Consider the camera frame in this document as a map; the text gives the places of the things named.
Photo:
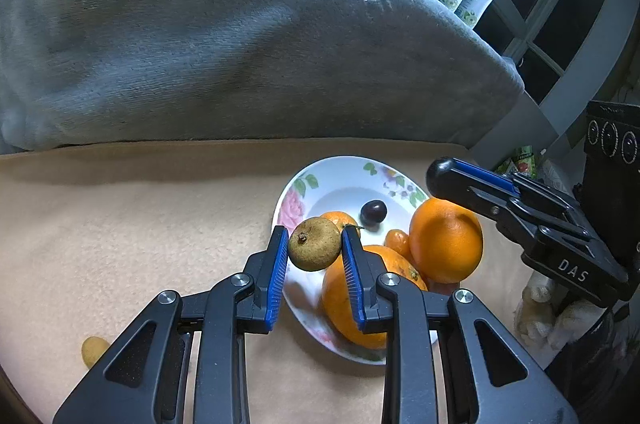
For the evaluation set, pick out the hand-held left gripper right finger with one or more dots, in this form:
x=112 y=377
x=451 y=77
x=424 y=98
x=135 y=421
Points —
x=355 y=284

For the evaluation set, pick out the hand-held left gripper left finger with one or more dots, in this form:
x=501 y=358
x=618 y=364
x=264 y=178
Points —
x=275 y=284

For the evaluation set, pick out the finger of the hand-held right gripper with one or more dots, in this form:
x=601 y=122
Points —
x=535 y=229
x=450 y=176

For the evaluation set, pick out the brown longan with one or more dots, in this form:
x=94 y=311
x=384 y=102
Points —
x=315 y=244
x=92 y=350

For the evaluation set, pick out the small orange kumquat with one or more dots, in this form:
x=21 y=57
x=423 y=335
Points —
x=397 y=240

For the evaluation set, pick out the large orange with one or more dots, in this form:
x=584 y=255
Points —
x=445 y=244

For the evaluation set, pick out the dark purple grape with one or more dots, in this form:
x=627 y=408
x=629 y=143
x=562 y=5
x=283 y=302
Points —
x=374 y=212

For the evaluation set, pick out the red tomato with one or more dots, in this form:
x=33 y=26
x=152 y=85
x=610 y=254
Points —
x=442 y=290

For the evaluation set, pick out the white floral plate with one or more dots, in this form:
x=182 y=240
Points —
x=340 y=184

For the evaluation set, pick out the person's right hand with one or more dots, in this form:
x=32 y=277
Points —
x=545 y=314

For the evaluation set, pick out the small orange mandarin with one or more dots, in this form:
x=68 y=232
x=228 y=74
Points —
x=340 y=219

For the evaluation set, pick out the green red packet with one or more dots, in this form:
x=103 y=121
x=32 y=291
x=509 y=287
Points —
x=520 y=161

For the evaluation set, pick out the tan fleece blanket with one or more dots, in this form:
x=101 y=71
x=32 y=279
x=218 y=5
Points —
x=125 y=229

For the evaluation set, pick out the grey fleece blanket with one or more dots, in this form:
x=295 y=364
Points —
x=225 y=43

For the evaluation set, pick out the grey window frame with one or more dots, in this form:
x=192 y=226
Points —
x=530 y=108

